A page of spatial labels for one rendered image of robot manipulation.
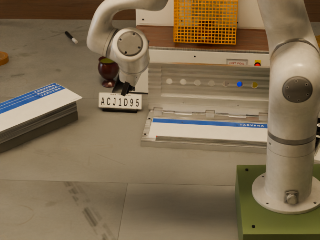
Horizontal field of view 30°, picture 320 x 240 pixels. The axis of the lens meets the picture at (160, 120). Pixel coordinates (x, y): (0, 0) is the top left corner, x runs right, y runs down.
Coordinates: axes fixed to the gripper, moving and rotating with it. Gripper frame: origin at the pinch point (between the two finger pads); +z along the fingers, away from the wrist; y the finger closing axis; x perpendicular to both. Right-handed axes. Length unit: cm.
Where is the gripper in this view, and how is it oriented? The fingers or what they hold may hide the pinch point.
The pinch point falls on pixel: (136, 73)
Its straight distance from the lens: 171.0
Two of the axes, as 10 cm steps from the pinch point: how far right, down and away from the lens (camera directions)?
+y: -4.0, 9.1, -1.2
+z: 0.1, 1.4, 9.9
